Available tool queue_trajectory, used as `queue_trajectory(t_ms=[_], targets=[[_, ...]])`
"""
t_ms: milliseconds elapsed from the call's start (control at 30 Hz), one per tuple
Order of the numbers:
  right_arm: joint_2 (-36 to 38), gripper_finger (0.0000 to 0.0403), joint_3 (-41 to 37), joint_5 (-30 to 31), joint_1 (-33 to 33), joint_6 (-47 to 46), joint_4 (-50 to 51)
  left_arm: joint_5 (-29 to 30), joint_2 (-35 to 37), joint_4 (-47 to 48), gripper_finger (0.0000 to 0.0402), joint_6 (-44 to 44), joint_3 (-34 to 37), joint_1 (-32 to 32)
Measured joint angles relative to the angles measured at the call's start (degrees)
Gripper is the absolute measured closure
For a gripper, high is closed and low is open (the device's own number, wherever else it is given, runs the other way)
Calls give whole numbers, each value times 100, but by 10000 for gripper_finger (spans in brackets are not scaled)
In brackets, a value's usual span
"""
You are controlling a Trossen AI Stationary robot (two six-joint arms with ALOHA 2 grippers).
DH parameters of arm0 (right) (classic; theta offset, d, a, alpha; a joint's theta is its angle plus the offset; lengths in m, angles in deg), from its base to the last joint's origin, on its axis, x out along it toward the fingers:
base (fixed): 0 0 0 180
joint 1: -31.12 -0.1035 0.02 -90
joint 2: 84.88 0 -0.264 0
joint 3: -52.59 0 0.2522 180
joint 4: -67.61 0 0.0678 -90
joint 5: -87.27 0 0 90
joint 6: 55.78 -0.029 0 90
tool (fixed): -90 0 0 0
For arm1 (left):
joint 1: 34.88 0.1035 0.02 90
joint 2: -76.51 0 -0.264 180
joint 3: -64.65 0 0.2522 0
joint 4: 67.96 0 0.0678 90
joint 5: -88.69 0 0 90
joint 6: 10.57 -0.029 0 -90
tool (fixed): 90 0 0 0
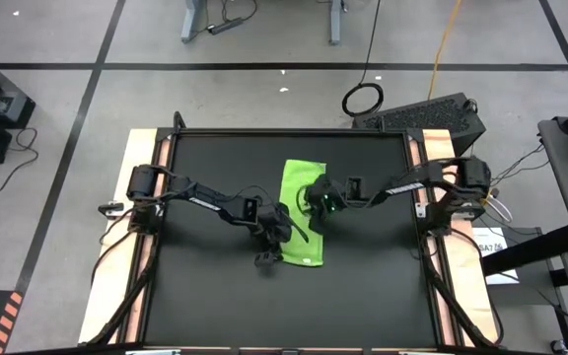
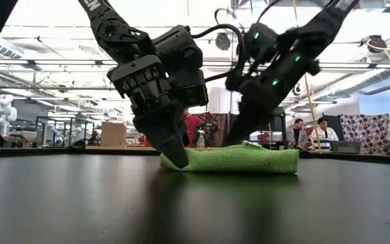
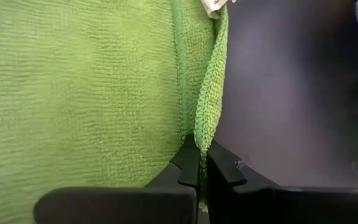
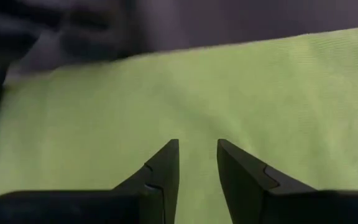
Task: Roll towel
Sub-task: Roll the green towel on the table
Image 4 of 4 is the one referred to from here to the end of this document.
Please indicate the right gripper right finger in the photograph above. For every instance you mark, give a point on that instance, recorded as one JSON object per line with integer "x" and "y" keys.
{"x": 241, "y": 177}

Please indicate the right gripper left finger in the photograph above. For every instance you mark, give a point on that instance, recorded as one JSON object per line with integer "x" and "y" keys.
{"x": 162, "y": 174}

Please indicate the green microfibre towel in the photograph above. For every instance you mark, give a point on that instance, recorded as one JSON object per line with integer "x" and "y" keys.
{"x": 197, "y": 102}

